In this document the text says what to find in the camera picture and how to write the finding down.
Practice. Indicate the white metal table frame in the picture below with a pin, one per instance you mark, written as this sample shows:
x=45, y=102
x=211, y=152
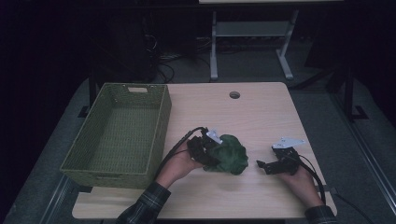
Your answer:
x=249, y=29

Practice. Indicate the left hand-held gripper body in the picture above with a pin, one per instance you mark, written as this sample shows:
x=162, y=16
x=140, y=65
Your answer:
x=200, y=146

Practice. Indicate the black metal stand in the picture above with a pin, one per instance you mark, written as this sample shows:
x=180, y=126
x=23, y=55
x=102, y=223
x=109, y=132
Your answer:
x=350, y=93

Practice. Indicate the green woven basket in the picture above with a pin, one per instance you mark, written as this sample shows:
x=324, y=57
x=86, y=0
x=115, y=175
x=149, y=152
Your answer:
x=124, y=137

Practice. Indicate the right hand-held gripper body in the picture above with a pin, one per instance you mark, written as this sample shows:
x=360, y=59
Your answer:
x=289, y=161

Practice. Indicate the green plush hooded garment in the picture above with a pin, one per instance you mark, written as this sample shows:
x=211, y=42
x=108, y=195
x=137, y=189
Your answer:
x=232, y=155

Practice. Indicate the person's left hand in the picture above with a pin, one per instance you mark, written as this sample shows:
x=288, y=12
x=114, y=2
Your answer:
x=177, y=166

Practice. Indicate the person's right hand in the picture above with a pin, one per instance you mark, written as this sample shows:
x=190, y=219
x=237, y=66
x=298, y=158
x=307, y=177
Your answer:
x=303, y=186

